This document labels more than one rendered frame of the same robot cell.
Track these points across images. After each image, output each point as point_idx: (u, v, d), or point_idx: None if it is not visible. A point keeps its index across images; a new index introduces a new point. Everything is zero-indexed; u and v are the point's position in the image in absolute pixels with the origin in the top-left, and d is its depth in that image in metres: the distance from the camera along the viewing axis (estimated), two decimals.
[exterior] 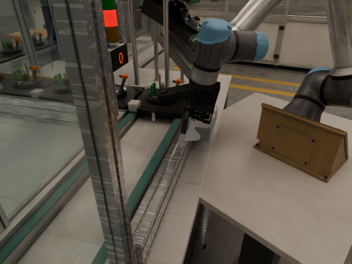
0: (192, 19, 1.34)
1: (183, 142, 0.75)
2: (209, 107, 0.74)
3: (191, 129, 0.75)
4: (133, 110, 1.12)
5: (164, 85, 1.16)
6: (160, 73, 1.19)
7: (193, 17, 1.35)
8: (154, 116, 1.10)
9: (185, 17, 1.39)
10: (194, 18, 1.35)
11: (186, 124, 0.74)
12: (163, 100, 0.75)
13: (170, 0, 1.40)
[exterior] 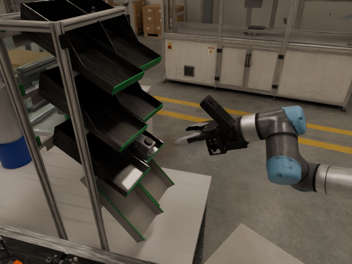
0: (140, 143, 0.87)
1: (181, 144, 0.78)
2: (223, 146, 0.77)
3: (195, 144, 0.78)
4: None
5: None
6: (75, 259, 0.72)
7: (142, 139, 0.88)
8: None
9: (138, 137, 0.92)
10: (144, 140, 0.88)
11: (196, 140, 0.76)
12: (205, 107, 0.73)
13: None
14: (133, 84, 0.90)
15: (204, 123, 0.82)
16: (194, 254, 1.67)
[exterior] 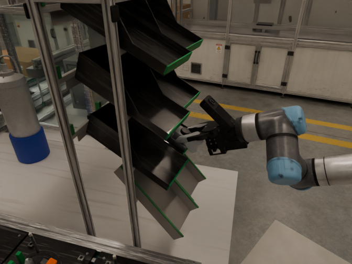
0: (176, 133, 0.81)
1: (181, 142, 0.80)
2: (223, 146, 0.77)
3: (195, 143, 0.79)
4: None
5: None
6: (114, 256, 0.66)
7: (178, 129, 0.83)
8: None
9: None
10: (179, 130, 0.83)
11: (196, 139, 0.77)
12: (205, 107, 0.73)
13: None
14: None
15: (202, 124, 0.82)
16: None
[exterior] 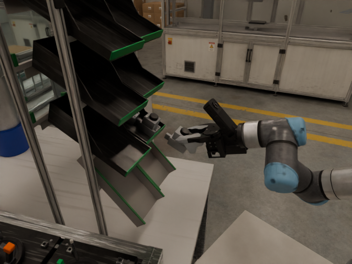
0: (176, 133, 0.81)
1: (181, 142, 0.80)
2: (223, 150, 0.78)
3: (195, 144, 0.79)
4: None
5: None
6: (71, 240, 0.68)
7: (177, 129, 0.83)
8: None
9: (154, 127, 0.87)
10: (179, 130, 0.83)
11: (196, 141, 0.77)
12: (208, 110, 0.73)
13: None
14: (133, 62, 0.86)
15: (204, 126, 0.82)
16: (196, 246, 1.63)
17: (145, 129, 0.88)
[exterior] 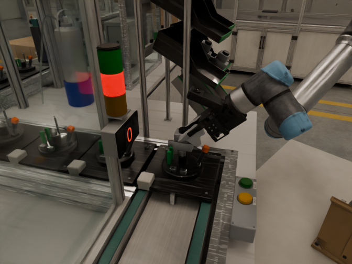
0: (176, 135, 0.82)
1: (184, 140, 0.80)
2: (224, 128, 0.77)
3: (197, 135, 0.78)
4: (144, 188, 0.83)
5: (185, 151, 0.87)
6: None
7: (176, 131, 0.83)
8: (173, 199, 0.80)
9: (226, 62, 1.09)
10: (178, 131, 0.83)
11: (196, 131, 0.77)
12: (192, 98, 0.74)
13: (205, 41, 1.10)
14: (209, 9, 1.08)
15: (198, 117, 0.82)
16: None
17: (218, 63, 1.10)
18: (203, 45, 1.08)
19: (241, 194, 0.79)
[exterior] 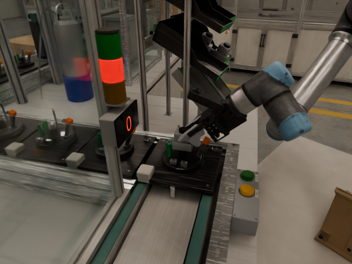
0: (176, 134, 0.82)
1: (184, 140, 0.80)
2: (224, 128, 0.77)
3: (197, 136, 0.78)
4: (144, 181, 0.82)
5: None
6: (179, 124, 0.88)
7: (176, 131, 0.83)
8: (174, 191, 0.79)
9: (227, 54, 1.08)
10: (178, 131, 0.83)
11: (196, 131, 0.77)
12: (193, 98, 0.74)
13: (205, 33, 1.08)
14: (210, 0, 1.07)
15: (198, 117, 0.82)
16: None
17: (219, 55, 1.08)
18: (204, 37, 1.07)
19: (242, 186, 0.78)
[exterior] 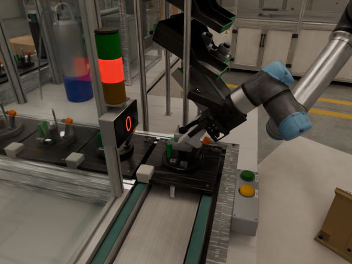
0: (176, 134, 0.81)
1: (184, 142, 0.78)
2: (224, 128, 0.77)
3: (197, 136, 0.78)
4: (144, 181, 0.81)
5: None
6: (178, 125, 0.88)
7: (176, 131, 0.83)
8: (174, 191, 0.79)
9: (227, 54, 1.08)
10: (178, 131, 0.83)
11: (197, 132, 0.76)
12: (192, 98, 0.74)
13: (205, 33, 1.08)
14: (210, 0, 1.07)
15: (199, 116, 0.83)
16: None
17: (219, 55, 1.08)
18: (204, 37, 1.06)
19: (242, 186, 0.78)
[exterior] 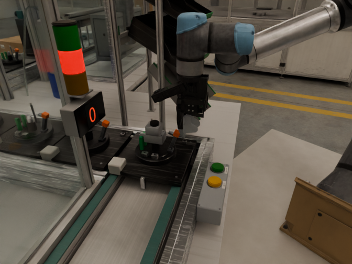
0: (147, 128, 0.83)
1: (183, 134, 0.81)
2: (200, 100, 0.74)
3: (187, 123, 0.79)
4: (115, 173, 0.83)
5: None
6: (152, 118, 0.90)
7: (147, 124, 0.85)
8: (143, 183, 0.80)
9: None
10: (150, 124, 0.84)
11: (181, 122, 0.77)
12: (156, 99, 0.78)
13: None
14: None
15: None
16: None
17: None
18: None
19: (210, 177, 0.79)
